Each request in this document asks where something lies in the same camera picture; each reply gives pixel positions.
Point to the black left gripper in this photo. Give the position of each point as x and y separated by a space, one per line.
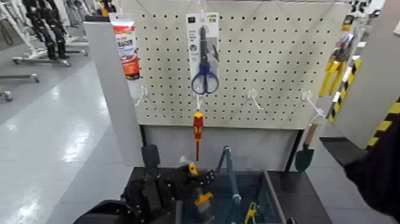
153 197

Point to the yellow paint brush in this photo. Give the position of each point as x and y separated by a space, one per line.
203 200

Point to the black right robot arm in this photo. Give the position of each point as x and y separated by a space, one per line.
378 175

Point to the blue gray crate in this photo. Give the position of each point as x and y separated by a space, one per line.
250 197

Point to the red yellow screwdriver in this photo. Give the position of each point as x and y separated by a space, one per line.
198 123

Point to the small yellow tool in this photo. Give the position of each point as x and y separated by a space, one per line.
250 212

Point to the gray lower back panel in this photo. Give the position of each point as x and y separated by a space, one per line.
250 147

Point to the white pegboard hook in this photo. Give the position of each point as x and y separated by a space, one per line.
197 100
142 95
312 103
254 97

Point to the gray side panel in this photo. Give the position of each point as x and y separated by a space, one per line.
109 94

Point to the blue scissors in package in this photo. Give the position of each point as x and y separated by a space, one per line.
203 47

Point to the white pegboard panel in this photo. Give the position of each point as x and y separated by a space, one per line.
265 62

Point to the red white sealant tube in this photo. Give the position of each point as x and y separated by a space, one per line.
127 47

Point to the yellow pliers in package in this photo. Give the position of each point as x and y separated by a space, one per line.
333 72

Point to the gray panel striped edge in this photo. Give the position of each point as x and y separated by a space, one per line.
372 78

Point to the gray wheeled base leg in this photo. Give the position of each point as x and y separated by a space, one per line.
18 77

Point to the black humanoid robot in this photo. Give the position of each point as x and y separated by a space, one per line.
47 28

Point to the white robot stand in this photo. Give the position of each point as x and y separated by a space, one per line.
22 40

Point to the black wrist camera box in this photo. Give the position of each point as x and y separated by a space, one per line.
151 159

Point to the black flat base plate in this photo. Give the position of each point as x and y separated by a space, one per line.
340 150

